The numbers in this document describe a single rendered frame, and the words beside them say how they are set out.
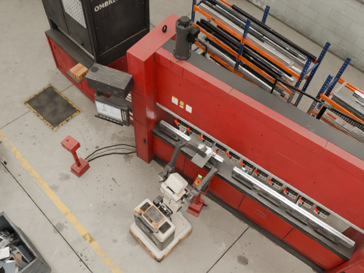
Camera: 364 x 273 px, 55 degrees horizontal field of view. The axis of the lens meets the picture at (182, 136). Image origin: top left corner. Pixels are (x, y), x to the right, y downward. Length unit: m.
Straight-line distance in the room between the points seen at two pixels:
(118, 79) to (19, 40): 4.11
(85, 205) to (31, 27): 4.21
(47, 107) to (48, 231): 2.24
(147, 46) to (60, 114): 2.87
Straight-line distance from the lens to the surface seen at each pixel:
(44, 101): 6.72
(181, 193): 4.16
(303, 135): 3.55
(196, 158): 4.65
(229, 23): 5.78
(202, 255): 5.22
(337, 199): 4.12
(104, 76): 4.23
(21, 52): 7.74
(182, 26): 3.64
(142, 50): 3.98
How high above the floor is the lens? 5.03
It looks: 57 degrees down
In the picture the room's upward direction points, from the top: 6 degrees clockwise
